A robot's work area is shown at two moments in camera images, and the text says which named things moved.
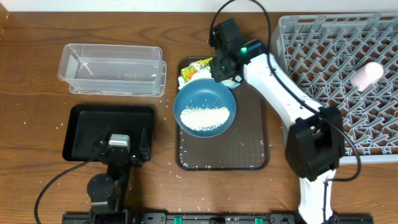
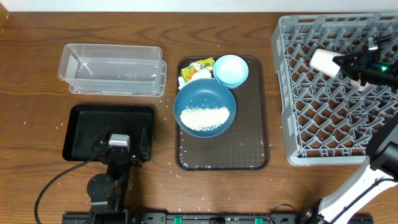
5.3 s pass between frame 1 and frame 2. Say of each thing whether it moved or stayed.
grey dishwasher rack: stayed
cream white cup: moved
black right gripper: moved
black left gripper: stayed
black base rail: stayed
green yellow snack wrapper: stayed
